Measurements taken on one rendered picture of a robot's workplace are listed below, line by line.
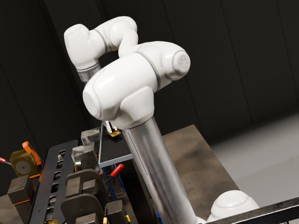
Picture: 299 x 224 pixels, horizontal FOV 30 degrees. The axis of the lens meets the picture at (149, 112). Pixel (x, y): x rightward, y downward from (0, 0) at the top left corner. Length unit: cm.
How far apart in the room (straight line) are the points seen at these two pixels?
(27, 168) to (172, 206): 121
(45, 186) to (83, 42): 73
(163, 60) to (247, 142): 281
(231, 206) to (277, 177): 206
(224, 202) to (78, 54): 76
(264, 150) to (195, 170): 145
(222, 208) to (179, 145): 127
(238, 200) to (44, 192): 96
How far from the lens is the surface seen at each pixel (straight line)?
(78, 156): 238
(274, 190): 372
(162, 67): 156
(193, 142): 303
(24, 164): 273
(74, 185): 199
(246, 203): 181
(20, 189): 249
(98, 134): 262
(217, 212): 181
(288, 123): 443
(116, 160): 210
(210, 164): 279
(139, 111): 153
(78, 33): 207
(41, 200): 240
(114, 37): 210
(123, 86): 150
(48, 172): 259
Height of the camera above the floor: 212
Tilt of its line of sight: 24 degrees down
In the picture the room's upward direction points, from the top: 19 degrees counter-clockwise
